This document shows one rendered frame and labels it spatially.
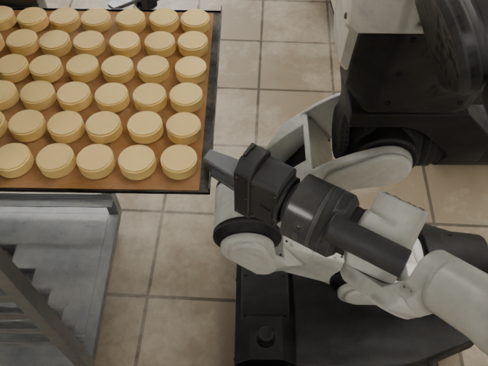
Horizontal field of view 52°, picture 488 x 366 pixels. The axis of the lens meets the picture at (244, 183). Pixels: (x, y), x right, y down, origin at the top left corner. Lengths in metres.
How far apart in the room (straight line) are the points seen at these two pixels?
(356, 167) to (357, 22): 0.30
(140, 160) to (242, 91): 1.37
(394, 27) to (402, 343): 0.95
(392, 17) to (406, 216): 0.22
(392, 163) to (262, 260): 0.37
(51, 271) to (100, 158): 0.83
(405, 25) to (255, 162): 0.23
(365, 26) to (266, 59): 1.60
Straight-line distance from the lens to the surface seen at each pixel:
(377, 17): 0.58
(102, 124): 0.75
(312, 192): 0.62
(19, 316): 1.15
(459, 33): 0.43
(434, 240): 1.30
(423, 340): 1.38
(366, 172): 0.83
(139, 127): 0.73
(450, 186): 1.87
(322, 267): 1.20
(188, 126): 0.72
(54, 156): 0.73
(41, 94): 0.82
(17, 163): 0.74
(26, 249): 1.56
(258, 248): 1.01
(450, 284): 0.55
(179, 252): 1.61
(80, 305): 1.43
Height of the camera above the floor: 1.41
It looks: 54 degrees down
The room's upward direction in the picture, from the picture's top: straight up
